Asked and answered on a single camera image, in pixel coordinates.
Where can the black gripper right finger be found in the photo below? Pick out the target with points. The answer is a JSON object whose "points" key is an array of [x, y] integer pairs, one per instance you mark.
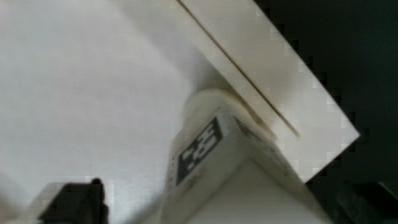
{"points": [[358, 200]]}

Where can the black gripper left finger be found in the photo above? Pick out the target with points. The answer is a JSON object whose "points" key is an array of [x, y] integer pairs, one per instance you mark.
{"points": [[77, 206]]}

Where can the white table leg with tag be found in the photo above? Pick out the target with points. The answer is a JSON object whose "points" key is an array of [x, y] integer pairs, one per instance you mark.
{"points": [[232, 184]]}

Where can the white square tabletop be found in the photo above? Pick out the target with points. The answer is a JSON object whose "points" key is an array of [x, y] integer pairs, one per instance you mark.
{"points": [[100, 70]]}

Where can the white obstacle fence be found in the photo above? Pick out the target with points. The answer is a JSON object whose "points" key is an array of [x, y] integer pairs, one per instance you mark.
{"points": [[274, 82]]}

